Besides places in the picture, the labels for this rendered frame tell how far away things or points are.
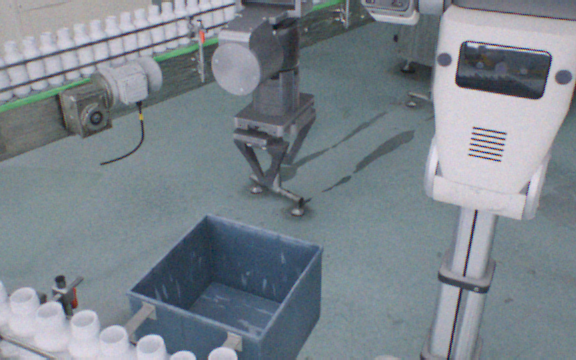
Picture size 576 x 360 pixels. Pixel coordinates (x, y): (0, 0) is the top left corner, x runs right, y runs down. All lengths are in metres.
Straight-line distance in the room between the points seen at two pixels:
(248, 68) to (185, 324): 0.75
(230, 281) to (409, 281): 1.33
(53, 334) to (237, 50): 0.55
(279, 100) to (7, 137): 1.52
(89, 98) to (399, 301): 1.49
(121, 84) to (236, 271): 0.83
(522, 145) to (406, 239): 1.93
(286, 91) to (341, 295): 2.02
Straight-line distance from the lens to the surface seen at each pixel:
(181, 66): 2.45
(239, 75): 0.65
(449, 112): 1.15
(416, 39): 4.75
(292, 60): 0.72
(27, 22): 4.66
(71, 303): 1.19
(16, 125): 2.16
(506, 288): 2.87
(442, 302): 1.44
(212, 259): 1.60
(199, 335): 1.28
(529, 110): 1.12
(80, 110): 2.11
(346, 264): 2.85
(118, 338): 0.96
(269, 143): 0.73
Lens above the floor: 1.81
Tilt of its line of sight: 32 degrees down
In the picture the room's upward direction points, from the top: straight up
